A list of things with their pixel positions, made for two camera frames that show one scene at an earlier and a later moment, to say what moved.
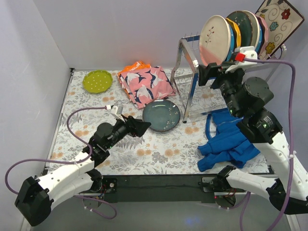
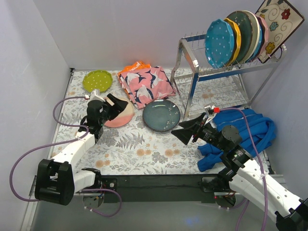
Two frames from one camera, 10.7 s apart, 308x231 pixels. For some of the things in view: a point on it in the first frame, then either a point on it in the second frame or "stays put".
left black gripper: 130,125 -> 110,107
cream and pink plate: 214,40 -> 123,118
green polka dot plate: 97,81 stays put
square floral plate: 283,19 stays put
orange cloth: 137,65 stays put
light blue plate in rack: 260,41 stays put
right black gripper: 215,74 -> 195,130
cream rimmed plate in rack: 256,27 stays put
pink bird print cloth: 146,85 stays put
